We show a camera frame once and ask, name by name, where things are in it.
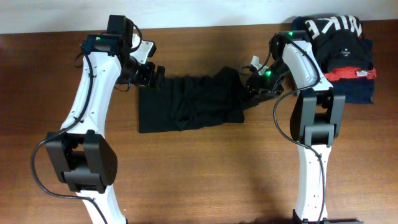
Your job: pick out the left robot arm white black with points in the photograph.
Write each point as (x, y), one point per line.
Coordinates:
(79, 153)

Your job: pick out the red folded garment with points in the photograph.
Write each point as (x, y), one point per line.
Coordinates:
(350, 73)

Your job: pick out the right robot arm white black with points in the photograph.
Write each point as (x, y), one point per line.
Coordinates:
(316, 117)

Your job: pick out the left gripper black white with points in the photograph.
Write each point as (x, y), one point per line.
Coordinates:
(146, 78)

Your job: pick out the black folded printed shirt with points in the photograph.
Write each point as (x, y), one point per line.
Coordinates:
(338, 42)

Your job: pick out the navy folded garment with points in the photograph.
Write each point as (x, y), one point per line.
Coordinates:
(358, 90)

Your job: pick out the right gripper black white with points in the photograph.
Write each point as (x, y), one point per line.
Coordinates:
(255, 83)

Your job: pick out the black t-shirt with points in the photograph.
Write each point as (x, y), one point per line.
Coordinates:
(185, 103)

